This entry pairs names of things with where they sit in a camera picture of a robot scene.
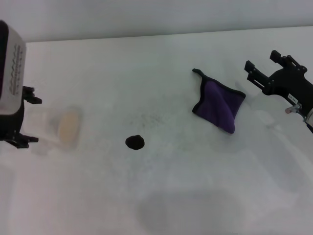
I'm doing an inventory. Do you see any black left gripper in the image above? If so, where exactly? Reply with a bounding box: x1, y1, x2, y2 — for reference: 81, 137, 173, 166
0, 85, 43, 149

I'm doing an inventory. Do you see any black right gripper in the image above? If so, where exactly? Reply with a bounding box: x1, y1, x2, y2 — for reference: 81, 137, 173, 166
244, 50, 313, 116

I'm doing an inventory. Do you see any white paper cup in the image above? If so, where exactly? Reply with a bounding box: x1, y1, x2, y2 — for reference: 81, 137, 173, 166
31, 105, 83, 150

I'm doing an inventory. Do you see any purple rag with black trim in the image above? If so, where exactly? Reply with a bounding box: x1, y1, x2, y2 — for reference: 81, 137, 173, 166
192, 68, 246, 135

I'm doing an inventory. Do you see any black water stain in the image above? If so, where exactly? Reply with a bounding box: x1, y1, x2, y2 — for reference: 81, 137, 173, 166
125, 134, 145, 151

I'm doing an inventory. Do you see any right wrist cable with connector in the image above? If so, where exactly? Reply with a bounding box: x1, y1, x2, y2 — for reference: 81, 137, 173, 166
284, 103, 313, 134

